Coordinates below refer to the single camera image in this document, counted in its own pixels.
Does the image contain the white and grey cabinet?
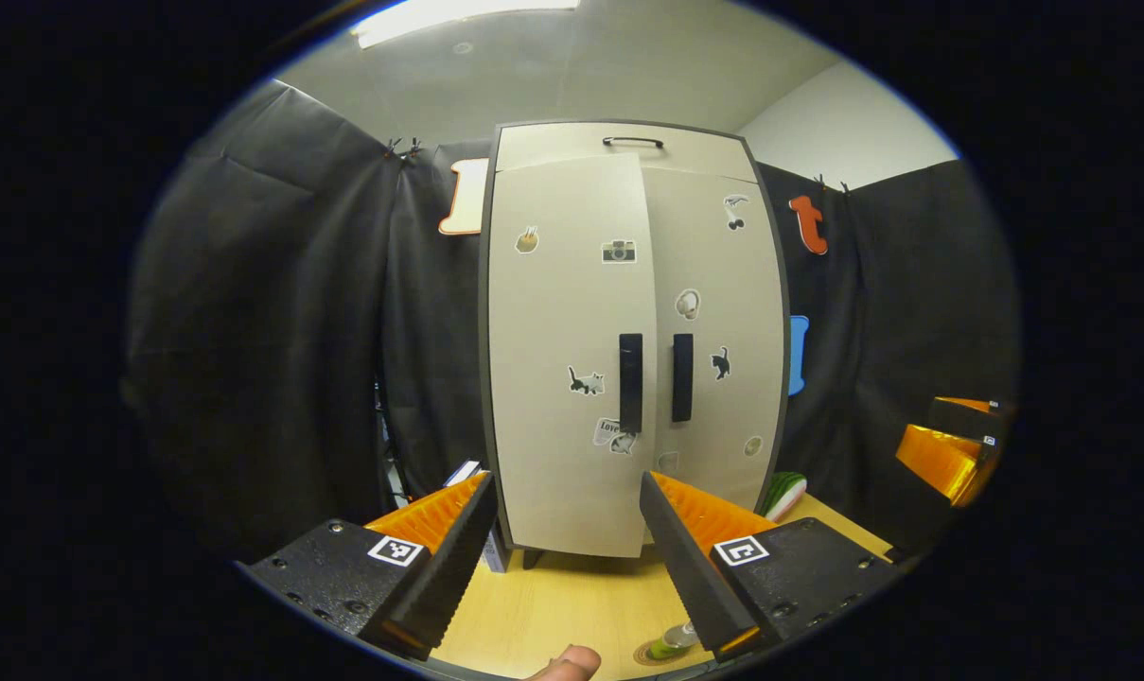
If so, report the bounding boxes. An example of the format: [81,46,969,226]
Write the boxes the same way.
[477,120,792,570]

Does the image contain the round brown coaster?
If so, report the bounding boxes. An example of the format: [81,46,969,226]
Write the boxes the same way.
[633,639,694,667]

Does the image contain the white cabinet door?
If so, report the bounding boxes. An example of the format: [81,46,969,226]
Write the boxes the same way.
[486,153,650,559]
[640,166,788,516]

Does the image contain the ceiling light panel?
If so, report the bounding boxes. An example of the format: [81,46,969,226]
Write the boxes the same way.
[349,0,582,50]

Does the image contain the black right door handle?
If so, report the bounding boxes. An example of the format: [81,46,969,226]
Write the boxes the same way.
[671,333,695,423]

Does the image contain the white cabinet drawer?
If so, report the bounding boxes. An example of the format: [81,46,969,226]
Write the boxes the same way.
[492,123,760,185]

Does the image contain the black backdrop cloth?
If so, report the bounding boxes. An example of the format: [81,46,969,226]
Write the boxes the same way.
[122,80,1022,559]

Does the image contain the watermelon slice toy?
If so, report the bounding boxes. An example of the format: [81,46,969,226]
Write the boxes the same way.
[759,471,809,523]

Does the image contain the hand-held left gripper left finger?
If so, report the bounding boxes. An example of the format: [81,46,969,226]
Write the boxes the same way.
[240,470,499,661]

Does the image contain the black door handle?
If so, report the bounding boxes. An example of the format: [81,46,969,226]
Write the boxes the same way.
[671,333,695,423]
[619,333,644,434]

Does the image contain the black left door handle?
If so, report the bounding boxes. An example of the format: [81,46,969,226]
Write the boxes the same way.
[619,333,644,434]

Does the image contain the clear plastic bottle green label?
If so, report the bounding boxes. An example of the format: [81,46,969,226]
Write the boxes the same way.
[647,620,703,661]

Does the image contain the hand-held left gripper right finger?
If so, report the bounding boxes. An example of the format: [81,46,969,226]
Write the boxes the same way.
[638,470,899,661]

